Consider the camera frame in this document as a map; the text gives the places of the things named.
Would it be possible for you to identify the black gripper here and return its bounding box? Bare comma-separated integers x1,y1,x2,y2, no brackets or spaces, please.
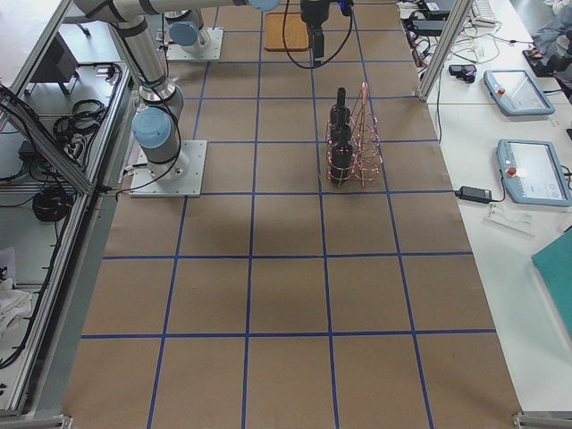
299,0,331,61

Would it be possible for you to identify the dark wine bottle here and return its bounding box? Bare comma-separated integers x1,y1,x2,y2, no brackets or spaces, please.
329,143,353,186
329,123,351,148
329,87,350,129

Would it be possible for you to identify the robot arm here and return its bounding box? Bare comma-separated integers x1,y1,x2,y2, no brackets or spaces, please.
75,1,279,182
165,1,331,68

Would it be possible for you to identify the wooden tray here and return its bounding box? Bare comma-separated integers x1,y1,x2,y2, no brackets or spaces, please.
263,13,309,52

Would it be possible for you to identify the teach pendant far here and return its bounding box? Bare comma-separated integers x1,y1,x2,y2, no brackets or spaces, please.
484,70,555,116

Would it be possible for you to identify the teach pendant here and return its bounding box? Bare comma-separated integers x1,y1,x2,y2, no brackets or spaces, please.
484,70,555,116
497,139,571,207

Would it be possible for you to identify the black power brick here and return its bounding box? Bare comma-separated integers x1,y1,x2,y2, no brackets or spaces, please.
455,186,492,204

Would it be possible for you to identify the teach pendant near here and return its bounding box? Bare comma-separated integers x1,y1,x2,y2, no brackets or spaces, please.
497,139,571,207

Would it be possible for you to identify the teal box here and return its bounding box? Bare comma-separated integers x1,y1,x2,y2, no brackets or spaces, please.
532,231,572,334

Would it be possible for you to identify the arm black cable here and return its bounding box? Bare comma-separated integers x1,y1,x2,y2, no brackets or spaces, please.
283,0,358,70

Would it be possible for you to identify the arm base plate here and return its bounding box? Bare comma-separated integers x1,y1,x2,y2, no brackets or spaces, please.
166,27,223,63
129,140,207,198

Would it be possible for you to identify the copper wire bottle basket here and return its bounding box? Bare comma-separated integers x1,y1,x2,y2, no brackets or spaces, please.
325,81,383,188

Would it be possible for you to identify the aluminium frame post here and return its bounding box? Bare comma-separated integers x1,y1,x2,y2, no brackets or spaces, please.
417,0,472,102

